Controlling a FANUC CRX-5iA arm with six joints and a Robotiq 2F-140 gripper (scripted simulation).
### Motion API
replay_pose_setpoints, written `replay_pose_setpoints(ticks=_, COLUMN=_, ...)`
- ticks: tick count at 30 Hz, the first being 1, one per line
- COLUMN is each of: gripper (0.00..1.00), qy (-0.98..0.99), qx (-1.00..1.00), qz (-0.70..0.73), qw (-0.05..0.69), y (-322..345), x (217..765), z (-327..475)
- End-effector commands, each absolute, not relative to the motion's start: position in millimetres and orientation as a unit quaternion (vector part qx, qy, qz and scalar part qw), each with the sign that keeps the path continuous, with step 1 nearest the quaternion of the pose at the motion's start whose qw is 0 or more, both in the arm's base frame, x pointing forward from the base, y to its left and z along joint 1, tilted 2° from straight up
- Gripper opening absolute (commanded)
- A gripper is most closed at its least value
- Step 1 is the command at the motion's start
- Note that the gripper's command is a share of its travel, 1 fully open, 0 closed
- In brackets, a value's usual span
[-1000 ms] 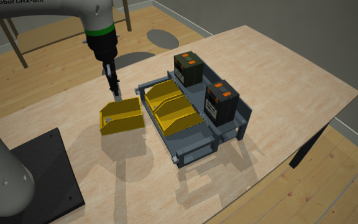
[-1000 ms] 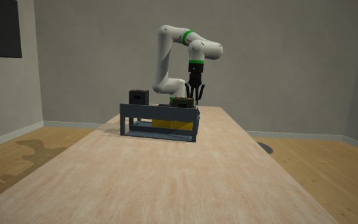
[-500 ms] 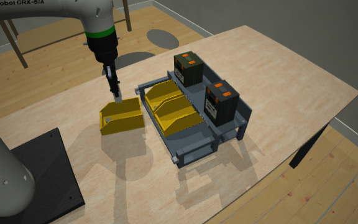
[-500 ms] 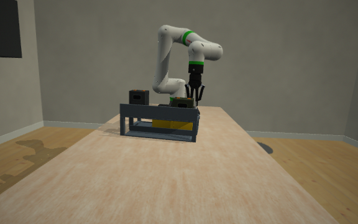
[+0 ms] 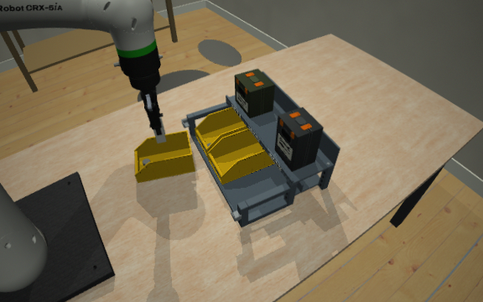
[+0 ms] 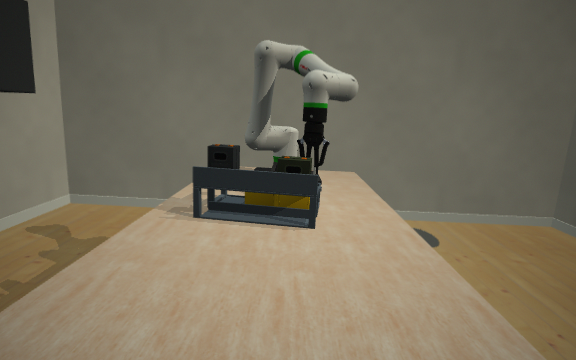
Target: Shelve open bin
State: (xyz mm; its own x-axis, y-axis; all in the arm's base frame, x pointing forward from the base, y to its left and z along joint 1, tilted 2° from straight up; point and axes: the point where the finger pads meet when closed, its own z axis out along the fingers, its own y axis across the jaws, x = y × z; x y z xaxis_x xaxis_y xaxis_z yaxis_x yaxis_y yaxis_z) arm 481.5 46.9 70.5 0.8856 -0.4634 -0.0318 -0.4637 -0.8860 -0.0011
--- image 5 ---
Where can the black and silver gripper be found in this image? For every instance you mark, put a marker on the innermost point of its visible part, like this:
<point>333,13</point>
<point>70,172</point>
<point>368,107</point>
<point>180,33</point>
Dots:
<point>147,86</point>

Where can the dark green case with orange latches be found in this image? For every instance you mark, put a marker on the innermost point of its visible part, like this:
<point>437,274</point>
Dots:
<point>254,93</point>

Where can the dark grey case with orange patches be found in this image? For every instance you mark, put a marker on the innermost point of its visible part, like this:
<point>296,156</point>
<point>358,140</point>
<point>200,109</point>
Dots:
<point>297,138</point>

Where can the yellow open-front bin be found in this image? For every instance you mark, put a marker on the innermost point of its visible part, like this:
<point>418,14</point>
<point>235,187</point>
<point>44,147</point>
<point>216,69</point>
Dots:
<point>170,158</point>
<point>216,126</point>
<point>237,155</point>

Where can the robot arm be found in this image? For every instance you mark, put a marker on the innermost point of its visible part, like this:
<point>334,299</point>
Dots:
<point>23,247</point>

